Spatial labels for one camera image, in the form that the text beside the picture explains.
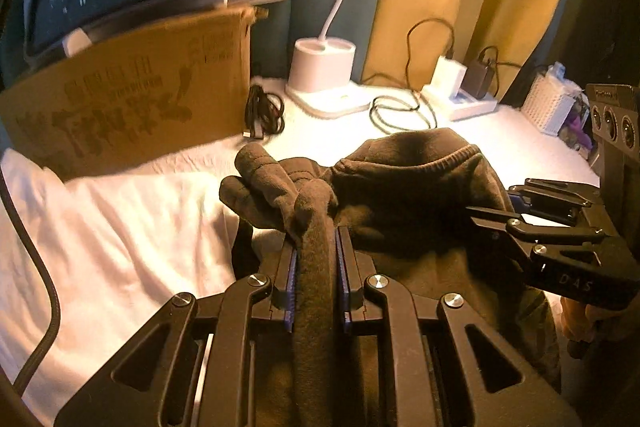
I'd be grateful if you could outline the dark brown t-shirt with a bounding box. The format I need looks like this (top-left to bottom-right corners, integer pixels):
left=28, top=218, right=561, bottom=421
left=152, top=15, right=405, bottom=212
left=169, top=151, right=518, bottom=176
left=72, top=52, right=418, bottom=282
left=219, top=129, right=575, bottom=426

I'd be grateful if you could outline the person right hand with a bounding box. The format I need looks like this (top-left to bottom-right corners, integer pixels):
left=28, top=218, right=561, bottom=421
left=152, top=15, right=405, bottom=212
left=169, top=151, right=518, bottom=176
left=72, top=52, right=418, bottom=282
left=561, top=297, right=620, bottom=343

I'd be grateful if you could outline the purple cloth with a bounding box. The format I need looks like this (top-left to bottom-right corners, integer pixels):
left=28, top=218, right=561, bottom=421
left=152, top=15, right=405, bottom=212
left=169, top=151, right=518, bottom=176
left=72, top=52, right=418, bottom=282
left=559, top=108, right=592, bottom=154

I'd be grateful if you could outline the white perforated plastic basket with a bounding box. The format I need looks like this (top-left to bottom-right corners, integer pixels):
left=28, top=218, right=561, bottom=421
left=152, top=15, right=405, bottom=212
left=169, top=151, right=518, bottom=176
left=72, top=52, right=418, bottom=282
left=521, top=62, right=582, bottom=135

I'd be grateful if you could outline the white power strip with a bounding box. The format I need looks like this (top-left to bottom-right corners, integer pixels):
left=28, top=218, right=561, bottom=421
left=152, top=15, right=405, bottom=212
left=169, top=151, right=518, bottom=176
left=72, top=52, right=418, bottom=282
left=421, top=84, right=498, bottom=121

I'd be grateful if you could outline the black power adapter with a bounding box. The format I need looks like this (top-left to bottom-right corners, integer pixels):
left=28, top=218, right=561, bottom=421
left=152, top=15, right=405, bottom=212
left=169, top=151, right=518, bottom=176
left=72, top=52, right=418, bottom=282
left=461, top=60, right=495, bottom=100

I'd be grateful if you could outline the white usb charger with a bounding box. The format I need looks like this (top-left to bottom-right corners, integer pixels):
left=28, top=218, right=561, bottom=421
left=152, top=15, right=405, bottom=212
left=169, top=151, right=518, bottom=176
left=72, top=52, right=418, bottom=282
left=430, top=56, right=468, bottom=98

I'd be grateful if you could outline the white quilted bed cover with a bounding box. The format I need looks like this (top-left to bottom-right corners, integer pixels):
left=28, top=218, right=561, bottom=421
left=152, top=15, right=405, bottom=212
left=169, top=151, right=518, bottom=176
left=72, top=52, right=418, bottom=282
left=0, top=76, right=601, bottom=425

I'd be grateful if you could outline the white desk lamp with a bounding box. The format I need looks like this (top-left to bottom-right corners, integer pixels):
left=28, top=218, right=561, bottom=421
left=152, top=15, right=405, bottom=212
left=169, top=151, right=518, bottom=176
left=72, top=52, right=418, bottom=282
left=284, top=0, right=476, bottom=119

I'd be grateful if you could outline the brown cardboard box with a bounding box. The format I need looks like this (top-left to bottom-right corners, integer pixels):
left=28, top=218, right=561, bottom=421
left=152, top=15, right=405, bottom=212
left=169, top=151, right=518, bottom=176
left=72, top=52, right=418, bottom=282
left=1, top=5, right=259, bottom=180

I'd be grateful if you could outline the black coiled cable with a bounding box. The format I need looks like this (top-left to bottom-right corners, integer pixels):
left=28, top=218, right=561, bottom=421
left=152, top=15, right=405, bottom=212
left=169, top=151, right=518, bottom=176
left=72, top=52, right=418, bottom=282
left=368, top=17, right=458, bottom=134

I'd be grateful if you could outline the black braided cable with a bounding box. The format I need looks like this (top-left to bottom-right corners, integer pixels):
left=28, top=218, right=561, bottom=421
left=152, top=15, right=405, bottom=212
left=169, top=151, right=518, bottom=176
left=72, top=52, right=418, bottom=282
left=0, top=171, right=62, bottom=398

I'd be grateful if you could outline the small black bundled cable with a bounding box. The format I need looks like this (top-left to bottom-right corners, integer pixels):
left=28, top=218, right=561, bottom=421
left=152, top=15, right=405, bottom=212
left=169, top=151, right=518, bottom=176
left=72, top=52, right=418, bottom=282
left=242, top=83, right=286, bottom=141

